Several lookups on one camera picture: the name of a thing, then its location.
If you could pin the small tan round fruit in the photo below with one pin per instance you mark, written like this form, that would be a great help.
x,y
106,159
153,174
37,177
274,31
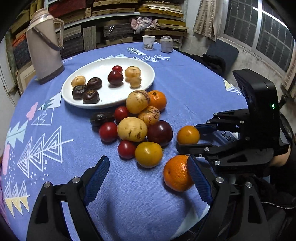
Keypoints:
x,y
135,82

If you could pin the metal shelf of wooden boards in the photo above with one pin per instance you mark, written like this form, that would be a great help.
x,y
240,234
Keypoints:
x,y
104,23

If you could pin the grey drink can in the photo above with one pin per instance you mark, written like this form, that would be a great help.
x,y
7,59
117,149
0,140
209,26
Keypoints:
x,y
166,44

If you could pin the printed paper cup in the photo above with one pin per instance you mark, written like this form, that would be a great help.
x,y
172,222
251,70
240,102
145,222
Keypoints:
x,y
148,42

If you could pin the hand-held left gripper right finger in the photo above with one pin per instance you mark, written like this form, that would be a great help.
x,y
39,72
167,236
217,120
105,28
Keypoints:
x,y
198,183

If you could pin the white oval plate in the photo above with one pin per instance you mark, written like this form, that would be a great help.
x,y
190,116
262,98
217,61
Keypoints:
x,y
101,69

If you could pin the smooth yellow pepino melon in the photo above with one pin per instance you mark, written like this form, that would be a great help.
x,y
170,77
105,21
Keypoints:
x,y
132,129

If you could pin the person's right hand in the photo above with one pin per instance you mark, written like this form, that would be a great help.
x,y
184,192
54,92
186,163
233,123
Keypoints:
x,y
281,160

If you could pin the barred window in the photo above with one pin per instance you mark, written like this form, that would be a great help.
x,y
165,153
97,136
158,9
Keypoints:
x,y
261,30

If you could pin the black jacket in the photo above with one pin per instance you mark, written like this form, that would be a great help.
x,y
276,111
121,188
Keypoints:
x,y
212,62

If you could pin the blue printed tablecloth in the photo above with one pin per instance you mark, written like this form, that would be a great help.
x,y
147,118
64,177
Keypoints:
x,y
196,81

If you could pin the beige thermos jug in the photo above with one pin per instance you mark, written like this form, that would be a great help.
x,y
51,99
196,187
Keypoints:
x,y
44,46

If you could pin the crumpled pink cloth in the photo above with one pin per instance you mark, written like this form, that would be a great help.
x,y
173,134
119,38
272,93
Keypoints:
x,y
143,24

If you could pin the dark brown water chestnut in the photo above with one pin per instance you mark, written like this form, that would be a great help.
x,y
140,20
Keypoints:
x,y
91,96
94,83
101,118
78,91

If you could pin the red cherry tomato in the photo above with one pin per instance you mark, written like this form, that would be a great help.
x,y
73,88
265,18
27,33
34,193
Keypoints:
x,y
108,131
117,68
121,113
126,149

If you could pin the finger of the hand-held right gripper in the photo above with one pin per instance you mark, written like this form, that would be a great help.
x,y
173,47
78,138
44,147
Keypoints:
x,y
196,149
207,128

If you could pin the striped pepino melon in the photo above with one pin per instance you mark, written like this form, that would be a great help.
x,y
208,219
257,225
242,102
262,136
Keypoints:
x,y
149,115

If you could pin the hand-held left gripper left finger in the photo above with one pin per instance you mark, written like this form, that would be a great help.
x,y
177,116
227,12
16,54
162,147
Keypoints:
x,y
97,180

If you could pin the checkered beige curtain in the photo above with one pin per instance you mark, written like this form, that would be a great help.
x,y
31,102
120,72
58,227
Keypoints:
x,y
207,18

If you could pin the spotted pepino melon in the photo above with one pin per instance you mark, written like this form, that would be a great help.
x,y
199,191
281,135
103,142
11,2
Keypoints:
x,y
137,101

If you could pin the small pale yellow fruit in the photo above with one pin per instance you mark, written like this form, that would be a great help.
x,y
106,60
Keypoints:
x,y
78,81

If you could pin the orange mandarin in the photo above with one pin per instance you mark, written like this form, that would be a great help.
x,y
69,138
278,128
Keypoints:
x,y
159,99
175,172

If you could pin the dark purple plum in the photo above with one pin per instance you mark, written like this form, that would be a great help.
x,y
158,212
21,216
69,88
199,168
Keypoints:
x,y
160,133
115,77

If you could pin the dark blue board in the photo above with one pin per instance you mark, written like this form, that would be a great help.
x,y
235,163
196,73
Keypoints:
x,y
225,51

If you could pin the leaning framed boards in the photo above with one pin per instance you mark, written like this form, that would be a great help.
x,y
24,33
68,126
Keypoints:
x,y
24,76

